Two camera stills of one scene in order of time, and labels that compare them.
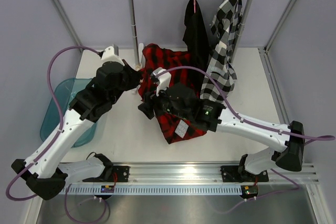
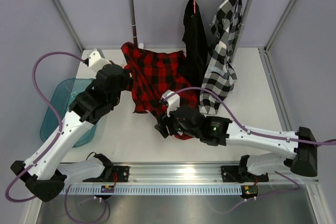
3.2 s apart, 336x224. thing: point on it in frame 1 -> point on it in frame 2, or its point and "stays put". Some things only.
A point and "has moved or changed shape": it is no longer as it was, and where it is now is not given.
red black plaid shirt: (155, 59) has moved or changed shape
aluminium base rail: (198, 174) stays put
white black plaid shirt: (225, 26) stays put
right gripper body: (162, 103) -> (173, 125)
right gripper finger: (147, 109) -> (163, 129)
